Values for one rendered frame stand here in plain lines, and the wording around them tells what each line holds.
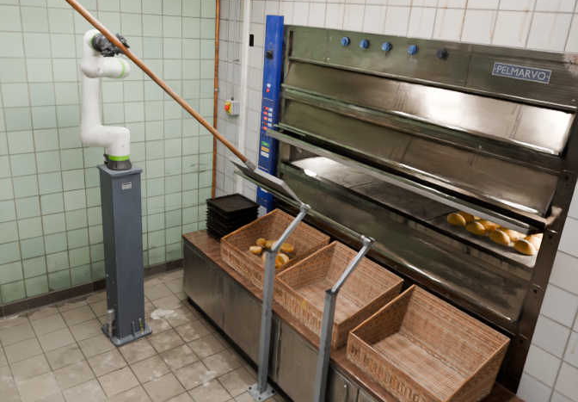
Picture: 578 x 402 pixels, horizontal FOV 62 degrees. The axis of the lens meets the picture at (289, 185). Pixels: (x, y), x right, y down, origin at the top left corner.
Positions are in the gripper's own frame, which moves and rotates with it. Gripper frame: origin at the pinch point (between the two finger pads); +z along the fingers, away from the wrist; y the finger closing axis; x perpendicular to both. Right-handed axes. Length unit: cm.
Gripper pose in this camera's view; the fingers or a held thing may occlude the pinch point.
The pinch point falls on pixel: (121, 47)
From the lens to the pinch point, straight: 237.9
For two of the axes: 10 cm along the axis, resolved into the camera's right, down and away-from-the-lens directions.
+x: -5.3, -5.1, -6.8
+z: 6.3, 3.0, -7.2
